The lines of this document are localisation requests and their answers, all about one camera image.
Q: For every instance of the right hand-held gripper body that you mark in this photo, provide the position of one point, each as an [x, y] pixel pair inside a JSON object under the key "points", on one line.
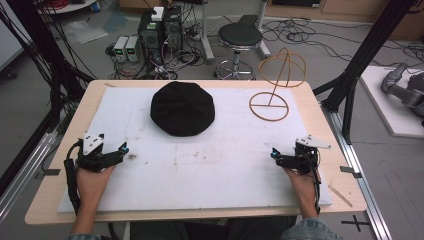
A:
{"points": [[306, 154]]}

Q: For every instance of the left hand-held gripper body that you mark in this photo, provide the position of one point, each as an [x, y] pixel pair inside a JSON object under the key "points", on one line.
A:
{"points": [[91, 151]]}

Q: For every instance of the black beret hat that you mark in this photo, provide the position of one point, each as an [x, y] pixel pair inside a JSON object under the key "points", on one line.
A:
{"points": [[182, 108]]}

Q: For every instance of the person's right hand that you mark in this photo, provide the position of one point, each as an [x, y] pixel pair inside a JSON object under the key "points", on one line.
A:
{"points": [[301, 186]]}

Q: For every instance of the person's left hand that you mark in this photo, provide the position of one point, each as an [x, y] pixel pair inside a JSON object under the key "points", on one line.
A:
{"points": [[91, 183]]}

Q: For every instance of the thin wooden stick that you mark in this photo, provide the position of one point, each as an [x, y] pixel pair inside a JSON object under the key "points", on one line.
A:
{"points": [[340, 196]]}

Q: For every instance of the white foam mat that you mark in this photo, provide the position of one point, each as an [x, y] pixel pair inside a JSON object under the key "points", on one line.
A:
{"points": [[200, 160]]}

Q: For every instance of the white board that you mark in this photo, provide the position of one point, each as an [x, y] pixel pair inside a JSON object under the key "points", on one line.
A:
{"points": [[390, 106]]}

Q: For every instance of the grey bench power supply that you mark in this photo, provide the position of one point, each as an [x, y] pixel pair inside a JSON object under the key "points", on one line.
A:
{"points": [[120, 48], [132, 48]]}

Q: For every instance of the black computer tower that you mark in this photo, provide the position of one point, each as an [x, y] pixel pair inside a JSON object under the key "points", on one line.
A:
{"points": [[150, 36], [172, 28]]}

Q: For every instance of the black round stool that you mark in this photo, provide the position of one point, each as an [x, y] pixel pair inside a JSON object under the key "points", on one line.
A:
{"points": [[238, 46]]}

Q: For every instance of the white box on computer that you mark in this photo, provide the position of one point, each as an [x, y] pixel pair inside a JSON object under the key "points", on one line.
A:
{"points": [[157, 13]]}

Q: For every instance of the grey table leg stand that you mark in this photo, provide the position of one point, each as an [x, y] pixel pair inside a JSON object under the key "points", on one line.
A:
{"points": [[208, 33]]}

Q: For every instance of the aluminium rail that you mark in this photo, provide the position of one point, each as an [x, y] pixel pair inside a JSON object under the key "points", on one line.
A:
{"points": [[356, 173], [26, 166]]}

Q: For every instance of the black metal frame post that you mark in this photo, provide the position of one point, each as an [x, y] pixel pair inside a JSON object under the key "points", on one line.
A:
{"points": [[360, 63], [46, 50]]}

